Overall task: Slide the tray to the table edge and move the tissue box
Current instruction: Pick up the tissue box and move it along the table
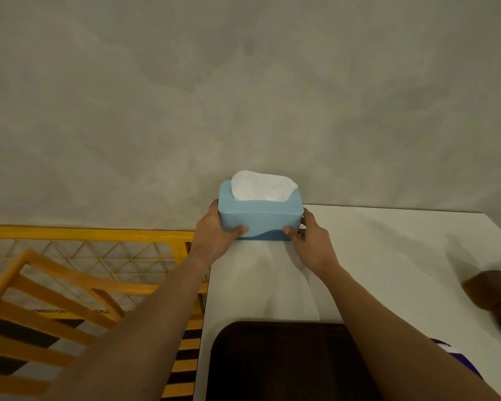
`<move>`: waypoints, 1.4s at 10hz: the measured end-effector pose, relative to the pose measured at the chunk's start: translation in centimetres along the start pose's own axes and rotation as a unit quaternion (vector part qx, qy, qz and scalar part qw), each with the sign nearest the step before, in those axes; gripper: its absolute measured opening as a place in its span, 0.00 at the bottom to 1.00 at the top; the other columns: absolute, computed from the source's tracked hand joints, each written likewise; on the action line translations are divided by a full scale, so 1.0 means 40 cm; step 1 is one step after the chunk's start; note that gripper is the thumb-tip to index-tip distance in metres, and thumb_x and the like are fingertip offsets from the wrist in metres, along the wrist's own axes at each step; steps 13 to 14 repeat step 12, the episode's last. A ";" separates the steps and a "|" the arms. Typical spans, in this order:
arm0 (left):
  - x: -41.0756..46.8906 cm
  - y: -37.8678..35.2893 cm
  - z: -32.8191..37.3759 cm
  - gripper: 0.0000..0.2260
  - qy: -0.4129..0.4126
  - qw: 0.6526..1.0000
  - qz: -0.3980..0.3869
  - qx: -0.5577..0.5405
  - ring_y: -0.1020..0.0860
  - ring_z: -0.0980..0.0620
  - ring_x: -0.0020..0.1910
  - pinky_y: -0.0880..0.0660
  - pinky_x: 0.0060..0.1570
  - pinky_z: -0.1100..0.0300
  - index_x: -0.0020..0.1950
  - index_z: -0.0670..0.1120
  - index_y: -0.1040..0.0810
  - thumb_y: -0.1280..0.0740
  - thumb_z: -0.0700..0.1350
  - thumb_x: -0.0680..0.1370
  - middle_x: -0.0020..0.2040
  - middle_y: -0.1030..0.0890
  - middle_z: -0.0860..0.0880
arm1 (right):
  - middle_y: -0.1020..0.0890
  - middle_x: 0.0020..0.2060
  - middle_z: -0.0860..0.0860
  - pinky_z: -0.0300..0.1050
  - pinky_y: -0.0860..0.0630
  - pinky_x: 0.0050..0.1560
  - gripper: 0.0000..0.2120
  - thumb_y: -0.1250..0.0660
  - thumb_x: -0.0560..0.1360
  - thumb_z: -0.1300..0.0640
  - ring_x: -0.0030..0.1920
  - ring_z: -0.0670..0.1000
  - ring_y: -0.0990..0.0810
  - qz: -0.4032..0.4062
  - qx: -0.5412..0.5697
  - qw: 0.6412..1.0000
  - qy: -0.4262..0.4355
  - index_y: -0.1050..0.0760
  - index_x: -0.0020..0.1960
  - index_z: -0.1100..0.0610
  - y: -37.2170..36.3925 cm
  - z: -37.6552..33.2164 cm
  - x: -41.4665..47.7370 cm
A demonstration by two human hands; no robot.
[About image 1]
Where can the person's right hand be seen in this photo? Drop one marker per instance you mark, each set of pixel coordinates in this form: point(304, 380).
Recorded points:
point(315, 246)

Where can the person's right forearm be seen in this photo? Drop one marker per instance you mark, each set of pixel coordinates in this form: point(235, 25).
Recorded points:
point(396, 342)

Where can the dark brown tray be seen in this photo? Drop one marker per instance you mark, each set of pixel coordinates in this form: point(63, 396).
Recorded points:
point(290, 363)

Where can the blue tissue box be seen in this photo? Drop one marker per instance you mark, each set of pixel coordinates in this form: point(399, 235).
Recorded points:
point(260, 219)

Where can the yellow metal railing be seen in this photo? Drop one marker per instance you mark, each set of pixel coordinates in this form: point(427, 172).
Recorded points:
point(83, 304)

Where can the white tissue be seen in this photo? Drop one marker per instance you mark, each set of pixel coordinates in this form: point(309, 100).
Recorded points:
point(262, 186)

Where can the person's left thumb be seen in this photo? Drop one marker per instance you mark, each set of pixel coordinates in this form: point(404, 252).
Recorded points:
point(235, 231)

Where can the person's right thumb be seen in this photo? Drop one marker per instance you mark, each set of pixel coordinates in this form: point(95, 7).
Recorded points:
point(293, 235)

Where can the person's left hand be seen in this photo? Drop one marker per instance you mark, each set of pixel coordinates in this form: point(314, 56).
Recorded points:
point(211, 240)

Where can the person's left forearm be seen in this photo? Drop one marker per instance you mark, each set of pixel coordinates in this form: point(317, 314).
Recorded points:
point(142, 334)

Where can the brown wooden block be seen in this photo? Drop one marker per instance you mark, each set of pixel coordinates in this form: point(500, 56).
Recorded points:
point(490, 290)

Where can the purple and white packet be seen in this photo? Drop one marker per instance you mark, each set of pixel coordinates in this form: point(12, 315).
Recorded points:
point(457, 354)

